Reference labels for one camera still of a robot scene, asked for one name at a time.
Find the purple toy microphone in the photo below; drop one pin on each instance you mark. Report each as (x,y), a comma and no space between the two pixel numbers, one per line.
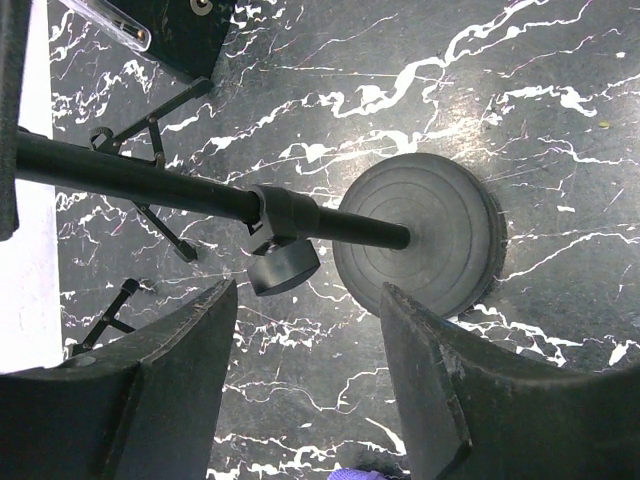
(355,474)

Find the black shock mount tripod stand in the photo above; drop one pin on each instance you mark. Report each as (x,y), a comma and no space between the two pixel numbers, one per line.
(109,319)

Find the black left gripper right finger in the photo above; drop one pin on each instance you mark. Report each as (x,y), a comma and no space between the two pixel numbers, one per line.
(470,409)

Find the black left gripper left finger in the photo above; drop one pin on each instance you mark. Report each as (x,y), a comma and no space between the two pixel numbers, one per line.
(143,407)

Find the black angled box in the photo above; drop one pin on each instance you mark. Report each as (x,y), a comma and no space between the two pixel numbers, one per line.
(184,36)

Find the black round base stand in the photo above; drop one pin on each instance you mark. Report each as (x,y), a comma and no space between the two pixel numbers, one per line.
(419,221)

